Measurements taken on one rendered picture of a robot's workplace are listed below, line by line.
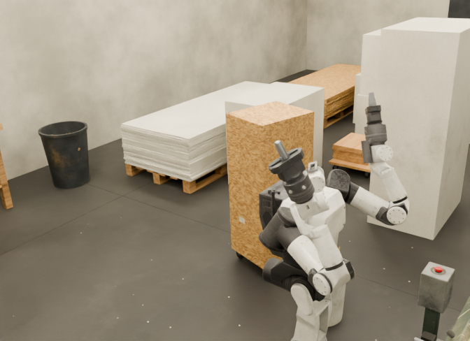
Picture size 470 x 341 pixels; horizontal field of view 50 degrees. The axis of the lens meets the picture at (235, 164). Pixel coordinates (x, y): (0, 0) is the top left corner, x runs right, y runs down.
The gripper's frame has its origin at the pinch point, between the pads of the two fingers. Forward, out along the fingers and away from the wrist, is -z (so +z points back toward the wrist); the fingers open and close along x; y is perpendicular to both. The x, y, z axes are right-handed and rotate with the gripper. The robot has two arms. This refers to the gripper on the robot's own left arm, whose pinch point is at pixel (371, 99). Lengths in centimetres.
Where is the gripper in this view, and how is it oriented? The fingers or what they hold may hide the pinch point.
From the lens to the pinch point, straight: 219.9
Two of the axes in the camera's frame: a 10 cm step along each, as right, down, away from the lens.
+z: 1.1, 9.9, -0.2
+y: -9.8, 1.1, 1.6
